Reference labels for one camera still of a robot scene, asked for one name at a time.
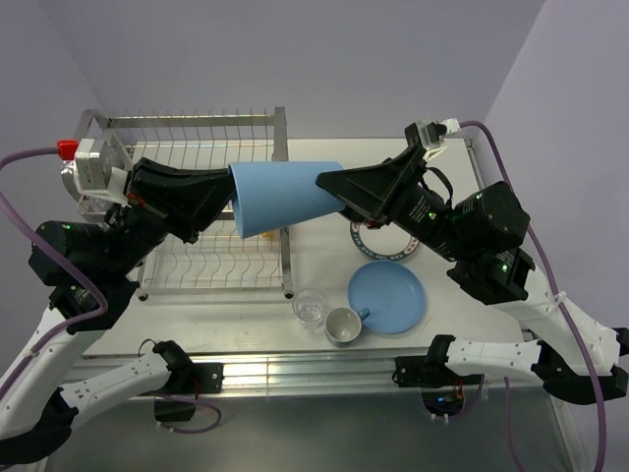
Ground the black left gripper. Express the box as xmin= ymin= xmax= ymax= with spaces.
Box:
xmin=103 ymin=155 xmax=249 ymax=274

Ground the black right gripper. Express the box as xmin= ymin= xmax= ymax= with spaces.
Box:
xmin=306 ymin=141 xmax=469 ymax=261

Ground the tall blue plastic cup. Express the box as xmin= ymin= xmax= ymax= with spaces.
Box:
xmin=229 ymin=161 xmax=344 ymax=239

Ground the clear drinking glass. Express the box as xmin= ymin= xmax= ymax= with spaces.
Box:
xmin=292 ymin=288 xmax=328 ymax=330

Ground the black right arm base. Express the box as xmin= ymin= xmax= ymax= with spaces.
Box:
xmin=391 ymin=356 xmax=465 ymax=420

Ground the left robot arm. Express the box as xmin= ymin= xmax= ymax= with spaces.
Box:
xmin=1 ymin=157 xmax=235 ymax=468

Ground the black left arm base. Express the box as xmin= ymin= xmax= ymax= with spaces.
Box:
xmin=153 ymin=362 xmax=224 ymax=425

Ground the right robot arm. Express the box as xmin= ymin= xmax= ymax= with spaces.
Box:
xmin=316 ymin=145 xmax=628 ymax=405

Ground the stainless steel dish rack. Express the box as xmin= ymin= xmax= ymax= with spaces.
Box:
xmin=46 ymin=108 xmax=294 ymax=300

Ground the white plate green rim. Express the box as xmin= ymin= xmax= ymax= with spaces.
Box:
xmin=350 ymin=223 xmax=420 ymax=262

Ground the blue plate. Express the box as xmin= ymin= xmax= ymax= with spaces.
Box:
xmin=347 ymin=261 xmax=427 ymax=334

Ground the blue mug white inside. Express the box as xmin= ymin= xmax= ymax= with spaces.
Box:
xmin=323 ymin=308 xmax=371 ymax=347

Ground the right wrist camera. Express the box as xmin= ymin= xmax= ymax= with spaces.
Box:
xmin=404 ymin=118 xmax=461 ymax=162

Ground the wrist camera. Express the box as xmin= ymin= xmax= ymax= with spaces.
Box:
xmin=57 ymin=138 xmax=132 ymax=206
xmin=404 ymin=118 xmax=461 ymax=162

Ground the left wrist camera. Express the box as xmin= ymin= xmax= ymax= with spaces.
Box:
xmin=57 ymin=138 xmax=132 ymax=206

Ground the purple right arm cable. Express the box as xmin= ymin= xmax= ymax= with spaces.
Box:
xmin=456 ymin=120 xmax=608 ymax=472

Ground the aluminium mounting rail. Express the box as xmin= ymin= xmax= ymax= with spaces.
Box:
xmin=46 ymin=343 xmax=542 ymax=405

